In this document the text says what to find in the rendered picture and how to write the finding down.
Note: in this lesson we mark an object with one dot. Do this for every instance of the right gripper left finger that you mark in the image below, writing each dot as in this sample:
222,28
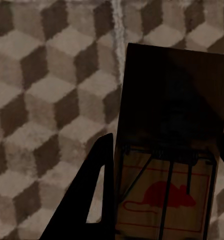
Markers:
69,220

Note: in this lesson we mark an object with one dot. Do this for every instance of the mousetrap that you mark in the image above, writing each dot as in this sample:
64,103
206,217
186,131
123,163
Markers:
168,143

